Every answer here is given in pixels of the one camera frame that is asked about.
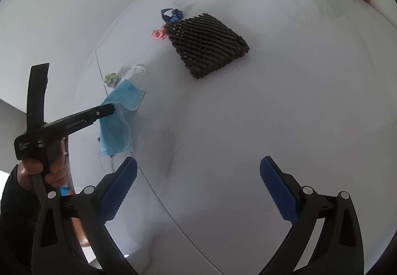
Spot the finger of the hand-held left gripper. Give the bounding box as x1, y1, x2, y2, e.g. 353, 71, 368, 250
89, 103, 115, 123
27, 62, 50, 133

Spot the blue crumpled paper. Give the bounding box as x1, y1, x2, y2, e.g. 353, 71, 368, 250
161, 8, 184, 24

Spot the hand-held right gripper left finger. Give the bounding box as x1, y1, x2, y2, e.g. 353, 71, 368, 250
32, 156, 138, 275

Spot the pink crumpled paper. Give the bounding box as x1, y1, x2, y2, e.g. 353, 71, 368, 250
152, 24, 168, 41

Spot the green-white crumpled paper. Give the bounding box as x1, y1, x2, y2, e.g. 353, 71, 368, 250
103, 73, 120, 87

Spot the person's left forearm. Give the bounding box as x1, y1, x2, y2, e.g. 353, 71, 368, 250
0, 166, 42, 275

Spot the person's left hand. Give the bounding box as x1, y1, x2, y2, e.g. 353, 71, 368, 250
17, 138, 69, 190

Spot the black foam net sleeve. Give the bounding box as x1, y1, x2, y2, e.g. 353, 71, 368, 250
165, 13, 250, 79

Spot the blue face mask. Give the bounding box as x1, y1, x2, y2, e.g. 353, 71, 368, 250
99, 65, 147, 157

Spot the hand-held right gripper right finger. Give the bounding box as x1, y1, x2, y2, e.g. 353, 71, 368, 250
259, 156, 364, 275

